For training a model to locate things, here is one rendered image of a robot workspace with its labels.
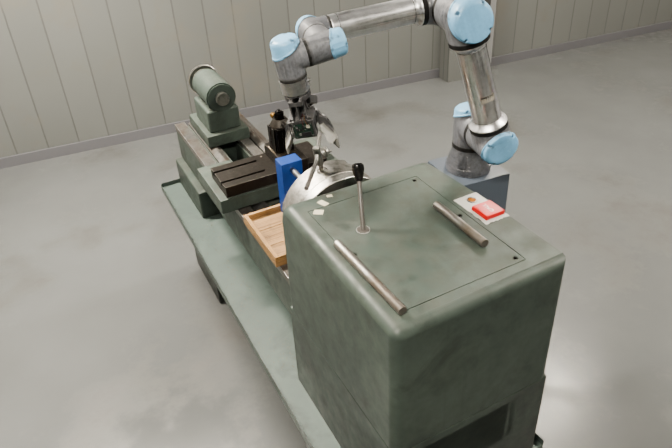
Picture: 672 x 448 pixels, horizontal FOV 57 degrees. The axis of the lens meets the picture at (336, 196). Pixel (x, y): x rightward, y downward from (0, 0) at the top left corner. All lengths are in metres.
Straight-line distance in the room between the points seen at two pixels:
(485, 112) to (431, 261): 0.57
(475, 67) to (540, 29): 4.64
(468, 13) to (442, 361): 0.87
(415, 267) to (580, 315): 1.93
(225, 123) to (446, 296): 1.77
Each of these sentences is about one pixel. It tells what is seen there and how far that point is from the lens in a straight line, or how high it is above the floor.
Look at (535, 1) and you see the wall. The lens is 6.27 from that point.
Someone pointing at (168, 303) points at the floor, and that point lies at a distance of 3.39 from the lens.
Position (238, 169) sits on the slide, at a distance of 2.46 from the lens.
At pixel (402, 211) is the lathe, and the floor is 1.25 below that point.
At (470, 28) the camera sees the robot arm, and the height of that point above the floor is 1.65.
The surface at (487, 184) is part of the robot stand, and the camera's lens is 2.10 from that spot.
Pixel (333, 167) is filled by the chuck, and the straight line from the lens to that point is 1.87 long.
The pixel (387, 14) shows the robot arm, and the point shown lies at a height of 1.67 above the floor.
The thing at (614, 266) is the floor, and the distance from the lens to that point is 3.65.
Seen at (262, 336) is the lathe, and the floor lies 0.54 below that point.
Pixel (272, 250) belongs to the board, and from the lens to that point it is 2.10.
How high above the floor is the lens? 2.16
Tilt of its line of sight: 32 degrees down
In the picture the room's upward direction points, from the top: 3 degrees counter-clockwise
